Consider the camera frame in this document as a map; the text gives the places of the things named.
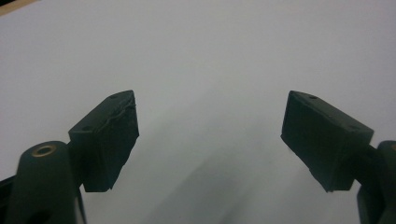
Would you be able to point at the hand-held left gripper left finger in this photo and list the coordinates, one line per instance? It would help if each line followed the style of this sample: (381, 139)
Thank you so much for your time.
(102, 146)

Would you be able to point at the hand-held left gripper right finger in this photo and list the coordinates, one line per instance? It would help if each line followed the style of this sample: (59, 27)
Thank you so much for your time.
(323, 143)

